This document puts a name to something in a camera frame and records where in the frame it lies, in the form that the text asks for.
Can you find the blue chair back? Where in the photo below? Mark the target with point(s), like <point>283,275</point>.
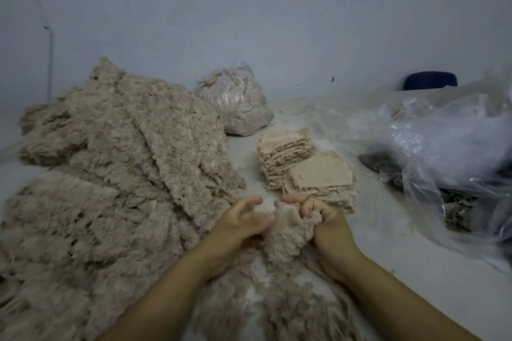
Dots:
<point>430,80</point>

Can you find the beige scrap strips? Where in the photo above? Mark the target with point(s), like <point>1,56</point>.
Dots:
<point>272,309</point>

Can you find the person's left hand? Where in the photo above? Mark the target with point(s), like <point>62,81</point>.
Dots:
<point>232,233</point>

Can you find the person's right forearm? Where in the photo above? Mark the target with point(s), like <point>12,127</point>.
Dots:
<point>412,309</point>

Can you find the person's left forearm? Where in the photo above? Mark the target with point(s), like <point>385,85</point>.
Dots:
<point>156,309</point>

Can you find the large pile beige fabric scraps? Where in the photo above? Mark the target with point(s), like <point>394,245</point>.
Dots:
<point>112,185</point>

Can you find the person's right hand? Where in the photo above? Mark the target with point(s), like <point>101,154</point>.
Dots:
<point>332,233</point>

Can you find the beige fabric piece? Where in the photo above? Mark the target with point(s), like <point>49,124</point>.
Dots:
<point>289,233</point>

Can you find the large clear plastic bag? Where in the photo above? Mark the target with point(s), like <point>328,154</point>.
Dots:
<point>456,149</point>

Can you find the stack of sorted beige pieces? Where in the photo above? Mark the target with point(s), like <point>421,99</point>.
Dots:
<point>281,149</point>

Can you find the clear bag of beige scraps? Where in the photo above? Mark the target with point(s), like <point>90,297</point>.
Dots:
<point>236,98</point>

